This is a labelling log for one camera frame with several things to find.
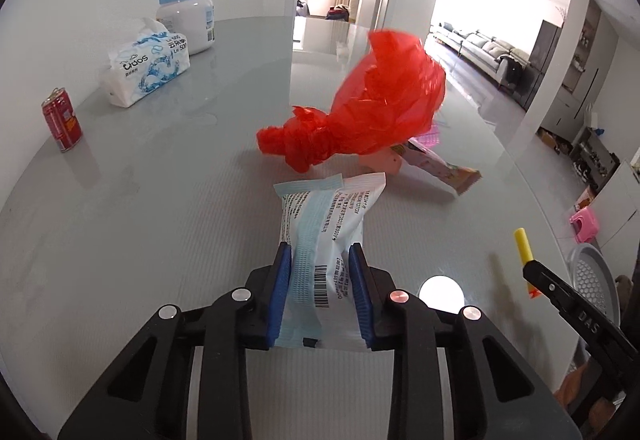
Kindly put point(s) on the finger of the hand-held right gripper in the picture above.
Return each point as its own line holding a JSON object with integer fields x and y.
{"x": 585, "y": 320}

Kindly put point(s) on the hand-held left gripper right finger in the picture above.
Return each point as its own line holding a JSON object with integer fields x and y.
{"x": 361, "y": 295}

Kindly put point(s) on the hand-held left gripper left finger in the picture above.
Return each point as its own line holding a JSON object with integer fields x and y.
{"x": 280, "y": 290}

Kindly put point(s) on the grey mesh wastebasket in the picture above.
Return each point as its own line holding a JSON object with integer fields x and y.
{"x": 592, "y": 275}

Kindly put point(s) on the white blue mask package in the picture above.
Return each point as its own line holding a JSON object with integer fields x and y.
{"x": 325, "y": 220}

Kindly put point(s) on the pink plastic stool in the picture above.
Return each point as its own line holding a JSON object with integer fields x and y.
{"x": 585, "y": 225}

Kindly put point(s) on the white sideboard cabinet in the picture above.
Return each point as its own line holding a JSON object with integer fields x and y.
{"x": 620, "y": 205}

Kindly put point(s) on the small cardboard box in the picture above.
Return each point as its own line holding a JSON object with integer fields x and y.
{"x": 583, "y": 199}

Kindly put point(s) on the snack wrapper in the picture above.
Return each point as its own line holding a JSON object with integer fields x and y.
{"x": 440, "y": 172}

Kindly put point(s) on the shoe rack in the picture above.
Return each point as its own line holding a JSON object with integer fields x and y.
{"x": 595, "y": 152}

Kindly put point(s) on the pink checkered packet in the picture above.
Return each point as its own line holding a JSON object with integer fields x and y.
{"x": 429, "y": 137}

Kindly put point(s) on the red plastic bag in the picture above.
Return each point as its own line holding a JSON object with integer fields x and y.
{"x": 380, "y": 110}

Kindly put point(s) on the dark tall cabinet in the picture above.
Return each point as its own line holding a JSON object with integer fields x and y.
{"x": 545, "y": 65}

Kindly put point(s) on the white blue tissue pack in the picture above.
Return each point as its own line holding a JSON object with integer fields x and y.
{"x": 145, "y": 65}

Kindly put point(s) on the grey sofa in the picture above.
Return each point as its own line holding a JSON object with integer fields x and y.
{"x": 485, "y": 52}

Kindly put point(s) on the red drink can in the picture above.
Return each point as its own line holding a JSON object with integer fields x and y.
{"x": 62, "y": 122}

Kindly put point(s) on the white jar with blue lid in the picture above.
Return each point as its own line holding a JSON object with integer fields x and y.
{"x": 190, "y": 20}

